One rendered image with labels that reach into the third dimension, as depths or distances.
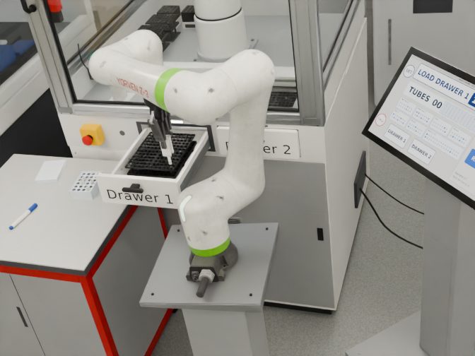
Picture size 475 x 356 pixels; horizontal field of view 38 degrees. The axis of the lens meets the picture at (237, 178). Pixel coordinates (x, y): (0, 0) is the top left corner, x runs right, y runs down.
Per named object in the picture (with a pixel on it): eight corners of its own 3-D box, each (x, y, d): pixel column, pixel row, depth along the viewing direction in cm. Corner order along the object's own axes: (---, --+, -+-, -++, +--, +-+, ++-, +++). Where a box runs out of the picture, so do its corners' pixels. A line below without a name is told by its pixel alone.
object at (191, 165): (179, 202, 226) (175, 186, 223) (108, 196, 234) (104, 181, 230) (217, 135, 256) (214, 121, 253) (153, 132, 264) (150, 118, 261)
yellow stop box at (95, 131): (100, 147, 259) (95, 131, 255) (83, 146, 261) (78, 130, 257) (105, 140, 263) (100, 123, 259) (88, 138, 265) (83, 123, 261)
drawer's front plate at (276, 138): (299, 159, 239) (296, 132, 233) (220, 154, 248) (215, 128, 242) (300, 156, 241) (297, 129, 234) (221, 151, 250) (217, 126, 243)
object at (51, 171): (58, 182, 258) (56, 179, 257) (35, 184, 259) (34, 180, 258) (66, 162, 268) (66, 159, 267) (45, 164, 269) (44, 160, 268)
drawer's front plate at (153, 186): (182, 209, 225) (176, 182, 219) (102, 202, 234) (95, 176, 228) (184, 205, 226) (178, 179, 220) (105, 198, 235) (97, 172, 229)
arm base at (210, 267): (223, 303, 192) (218, 287, 189) (172, 301, 196) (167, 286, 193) (242, 242, 213) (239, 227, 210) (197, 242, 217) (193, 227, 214)
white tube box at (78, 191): (92, 200, 246) (90, 191, 244) (71, 199, 248) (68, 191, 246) (105, 179, 255) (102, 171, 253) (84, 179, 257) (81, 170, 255)
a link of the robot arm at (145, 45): (166, 28, 201) (143, 20, 208) (131, 44, 195) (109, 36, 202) (174, 71, 209) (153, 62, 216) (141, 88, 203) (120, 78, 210)
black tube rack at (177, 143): (176, 185, 233) (172, 169, 229) (128, 181, 239) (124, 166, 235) (198, 149, 250) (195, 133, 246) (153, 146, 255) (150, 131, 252)
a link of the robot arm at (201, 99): (242, 116, 171) (234, 71, 165) (203, 139, 165) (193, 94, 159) (197, 99, 184) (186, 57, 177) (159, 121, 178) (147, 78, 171)
